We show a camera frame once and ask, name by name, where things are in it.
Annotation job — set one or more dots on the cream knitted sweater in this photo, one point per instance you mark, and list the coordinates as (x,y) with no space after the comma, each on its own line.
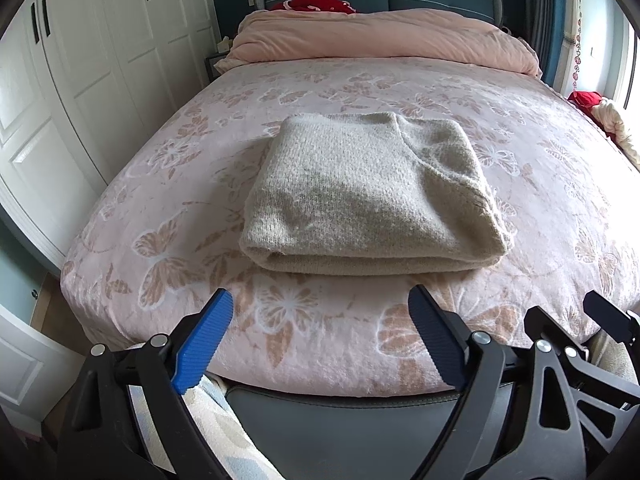
(360,190)

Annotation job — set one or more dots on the light patterned cloth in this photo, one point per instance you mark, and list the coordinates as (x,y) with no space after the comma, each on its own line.
(225,440)

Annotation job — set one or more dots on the window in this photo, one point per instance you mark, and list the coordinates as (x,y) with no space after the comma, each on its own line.
(630,60)

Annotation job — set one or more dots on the beige cloth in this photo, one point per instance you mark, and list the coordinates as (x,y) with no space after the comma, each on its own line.
(612,360)

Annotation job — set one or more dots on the plain red cloth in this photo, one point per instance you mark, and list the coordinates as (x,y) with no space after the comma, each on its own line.
(587,102)

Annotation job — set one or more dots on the bed with floral pink cover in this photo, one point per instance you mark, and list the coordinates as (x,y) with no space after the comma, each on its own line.
(170,200)

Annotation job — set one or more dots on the grey blue curtain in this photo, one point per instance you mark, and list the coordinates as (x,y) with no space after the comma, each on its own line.
(542,15)

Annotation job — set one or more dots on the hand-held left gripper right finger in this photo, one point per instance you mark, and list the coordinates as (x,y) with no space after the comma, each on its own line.
(435,335)

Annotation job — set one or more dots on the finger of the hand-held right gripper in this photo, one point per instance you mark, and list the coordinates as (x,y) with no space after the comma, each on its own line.
(612,317)
(555,330)

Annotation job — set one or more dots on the white wardrobe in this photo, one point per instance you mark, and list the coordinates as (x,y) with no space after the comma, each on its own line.
(90,85)

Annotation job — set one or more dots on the dark nightstand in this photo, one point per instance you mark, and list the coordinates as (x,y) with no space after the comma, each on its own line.
(216,65)

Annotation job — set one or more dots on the red cloth with white print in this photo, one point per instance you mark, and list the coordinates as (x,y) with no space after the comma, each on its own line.
(315,0)

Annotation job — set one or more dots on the pink duvet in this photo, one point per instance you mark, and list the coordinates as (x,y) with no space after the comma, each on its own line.
(380,35)

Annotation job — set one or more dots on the grey padded bed footboard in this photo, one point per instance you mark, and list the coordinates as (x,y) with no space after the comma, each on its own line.
(350,435)

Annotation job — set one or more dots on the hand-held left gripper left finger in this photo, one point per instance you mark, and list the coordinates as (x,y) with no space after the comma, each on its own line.
(205,340)

